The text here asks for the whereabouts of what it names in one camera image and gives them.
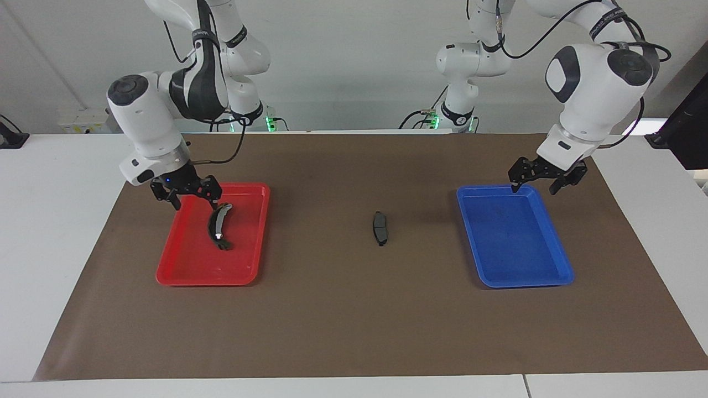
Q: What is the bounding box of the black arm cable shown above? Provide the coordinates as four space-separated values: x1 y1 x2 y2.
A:
188 111 247 165
494 0 673 150

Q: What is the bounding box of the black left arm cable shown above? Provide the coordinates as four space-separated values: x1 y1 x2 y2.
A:
494 0 673 150

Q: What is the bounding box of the brown table mat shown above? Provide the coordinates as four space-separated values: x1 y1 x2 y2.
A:
33 132 708 381

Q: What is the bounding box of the white wall socket box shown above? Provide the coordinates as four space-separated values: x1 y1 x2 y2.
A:
56 107 118 135

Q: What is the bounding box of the dark grey brake pad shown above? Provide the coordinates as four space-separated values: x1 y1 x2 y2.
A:
372 211 389 247

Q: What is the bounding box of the black clamp mount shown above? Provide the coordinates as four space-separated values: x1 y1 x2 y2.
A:
0 114 30 149

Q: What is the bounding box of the black monitor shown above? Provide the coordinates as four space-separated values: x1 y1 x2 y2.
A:
644 72 708 171

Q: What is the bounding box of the blue plastic tray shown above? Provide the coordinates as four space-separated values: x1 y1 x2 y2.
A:
456 184 575 289

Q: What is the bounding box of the red plastic tray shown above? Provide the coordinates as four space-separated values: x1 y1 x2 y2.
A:
155 182 272 287

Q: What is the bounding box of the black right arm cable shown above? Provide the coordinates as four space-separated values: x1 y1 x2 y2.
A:
188 111 247 165

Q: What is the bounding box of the curved metal brake shoe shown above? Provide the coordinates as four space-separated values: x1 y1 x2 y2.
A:
207 202 235 252

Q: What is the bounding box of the black base cable bundle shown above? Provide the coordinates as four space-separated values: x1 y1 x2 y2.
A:
208 105 290 133
398 85 450 131

